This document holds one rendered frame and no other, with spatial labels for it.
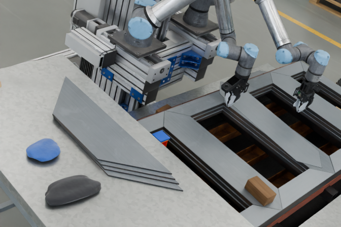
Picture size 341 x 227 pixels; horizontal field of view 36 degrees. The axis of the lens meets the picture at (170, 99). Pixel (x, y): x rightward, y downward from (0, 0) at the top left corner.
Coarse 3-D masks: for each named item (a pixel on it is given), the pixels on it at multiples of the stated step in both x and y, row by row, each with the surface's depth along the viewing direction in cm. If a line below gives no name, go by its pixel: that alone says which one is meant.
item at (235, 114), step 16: (256, 96) 293; (288, 96) 297; (336, 96) 312; (208, 112) 265; (224, 112) 273; (240, 112) 269; (304, 112) 291; (160, 128) 242; (256, 128) 262; (336, 128) 280; (176, 144) 239; (272, 144) 256; (192, 160) 234; (288, 160) 252; (208, 176) 228; (336, 176) 253; (224, 192) 223; (288, 208) 223
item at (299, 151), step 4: (300, 144) 258; (304, 144) 259; (308, 144) 260; (288, 148) 253; (292, 148) 254; (296, 148) 255; (300, 148) 256; (304, 148) 256; (308, 148) 257; (312, 148) 258; (288, 152) 251; (292, 152) 252; (296, 152) 252; (300, 152) 253; (304, 152) 254; (308, 152) 255; (312, 152) 256; (292, 156) 249; (296, 156) 250; (300, 156) 250; (304, 156) 251; (296, 160) 247
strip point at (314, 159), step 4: (316, 152) 256; (308, 156) 252; (312, 156) 253; (316, 156) 254; (300, 160) 248; (304, 160) 249; (308, 160) 249; (312, 160) 250; (316, 160) 251; (320, 160) 252; (312, 164) 248; (316, 164) 248; (320, 164) 249
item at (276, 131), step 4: (280, 124) 269; (284, 124) 270; (268, 128) 263; (272, 128) 264; (276, 128) 265; (280, 128) 266; (284, 128) 267; (288, 128) 268; (264, 132) 259; (268, 132) 260; (272, 132) 261; (276, 132) 262; (280, 132) 263; (284, 132) 264; (288, 132) 265; (268, 136) 257; (272, 136) 258; (276, 136) 259; (280, 136) 260
